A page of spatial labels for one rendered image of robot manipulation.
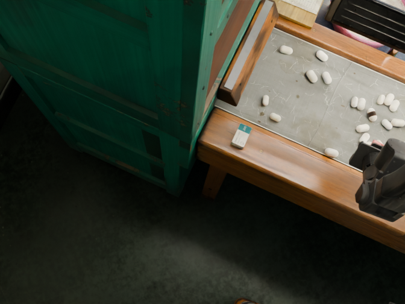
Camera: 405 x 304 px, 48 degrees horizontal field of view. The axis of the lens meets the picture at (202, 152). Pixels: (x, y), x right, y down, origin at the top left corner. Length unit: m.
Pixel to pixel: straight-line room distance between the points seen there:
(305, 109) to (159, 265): 0.94
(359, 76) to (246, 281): 0.96
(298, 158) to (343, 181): 0.13
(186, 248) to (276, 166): 0.81
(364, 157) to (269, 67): 0.40
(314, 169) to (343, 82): 0.28
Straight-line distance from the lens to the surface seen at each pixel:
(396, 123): 1.35
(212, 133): 1.20
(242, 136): 1.18
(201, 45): 0.65
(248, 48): 1.20
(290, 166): 1.21
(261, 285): 1.93
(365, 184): 0.98
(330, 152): 1.25
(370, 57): 1.40
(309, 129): 1.28
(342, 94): 1.34
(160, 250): 1.91
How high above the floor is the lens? 1.90
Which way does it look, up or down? 74 degrees down
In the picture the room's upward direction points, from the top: 12 degrees clockwise
